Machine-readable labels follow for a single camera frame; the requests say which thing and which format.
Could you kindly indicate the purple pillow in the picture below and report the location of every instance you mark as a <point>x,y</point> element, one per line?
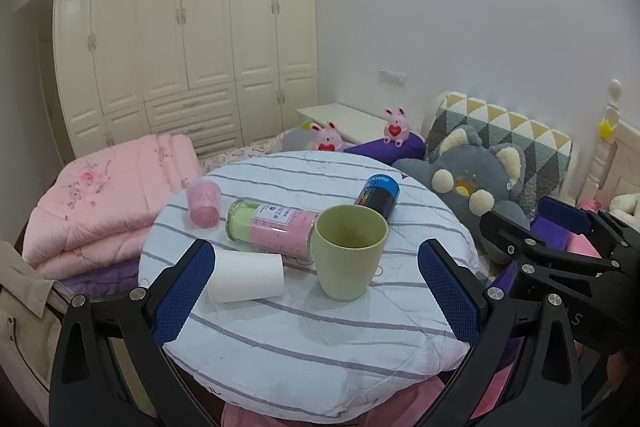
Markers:
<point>385,152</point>

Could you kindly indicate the pink cup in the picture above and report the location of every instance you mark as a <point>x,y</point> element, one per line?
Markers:
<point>202,204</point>

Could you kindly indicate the white paper cup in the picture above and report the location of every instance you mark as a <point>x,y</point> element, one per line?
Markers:
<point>245,277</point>

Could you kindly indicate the green cup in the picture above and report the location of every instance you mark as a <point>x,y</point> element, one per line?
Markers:
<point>345,272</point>

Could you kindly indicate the black and blue can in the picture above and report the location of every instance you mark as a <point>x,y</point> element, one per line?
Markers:
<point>380,197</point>

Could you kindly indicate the yellow star ornament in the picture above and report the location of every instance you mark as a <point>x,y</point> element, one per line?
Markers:
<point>606,129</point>

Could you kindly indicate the pink bunny toy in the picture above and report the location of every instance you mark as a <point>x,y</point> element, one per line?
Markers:
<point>396,127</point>
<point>327,138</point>

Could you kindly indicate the purple folded blanket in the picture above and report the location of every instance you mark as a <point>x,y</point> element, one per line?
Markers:
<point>100,279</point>

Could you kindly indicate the triangle pattern cushion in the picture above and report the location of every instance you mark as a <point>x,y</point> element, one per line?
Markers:
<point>530,137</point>

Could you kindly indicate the white bedside cabinet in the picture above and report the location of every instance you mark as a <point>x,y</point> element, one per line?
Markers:
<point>345,117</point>

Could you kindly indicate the white wall switch panel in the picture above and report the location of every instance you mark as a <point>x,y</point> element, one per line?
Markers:
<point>393,77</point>

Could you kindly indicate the pink floral quilt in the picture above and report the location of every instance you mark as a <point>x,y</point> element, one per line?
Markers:
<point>100,207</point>

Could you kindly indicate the grey plush bear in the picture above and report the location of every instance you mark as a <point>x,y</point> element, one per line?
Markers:
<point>480,177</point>

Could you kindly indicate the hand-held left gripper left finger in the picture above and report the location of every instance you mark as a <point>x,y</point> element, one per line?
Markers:
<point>182,292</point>

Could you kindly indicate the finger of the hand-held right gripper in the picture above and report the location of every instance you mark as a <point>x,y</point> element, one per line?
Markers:
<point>562,213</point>
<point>505,232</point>

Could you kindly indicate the striped round table cover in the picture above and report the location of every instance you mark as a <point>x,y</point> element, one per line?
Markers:
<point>300,347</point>

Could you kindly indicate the cream wardrobe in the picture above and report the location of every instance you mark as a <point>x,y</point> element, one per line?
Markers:
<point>200,32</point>

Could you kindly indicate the floral bedsheet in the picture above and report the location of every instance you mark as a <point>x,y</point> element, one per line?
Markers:
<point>240,154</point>

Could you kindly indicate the beige jacket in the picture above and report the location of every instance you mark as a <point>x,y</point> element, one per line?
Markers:
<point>25,307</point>

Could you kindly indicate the green and pink can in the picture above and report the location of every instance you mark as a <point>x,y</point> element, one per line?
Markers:
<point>270,227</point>

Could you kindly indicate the white plush toy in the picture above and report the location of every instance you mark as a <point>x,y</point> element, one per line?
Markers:
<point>627,206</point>

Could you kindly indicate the cream bed headboard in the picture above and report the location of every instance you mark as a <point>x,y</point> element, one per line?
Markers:
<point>620,157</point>

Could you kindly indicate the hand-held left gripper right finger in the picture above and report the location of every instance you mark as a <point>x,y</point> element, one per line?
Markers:
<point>447,292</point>

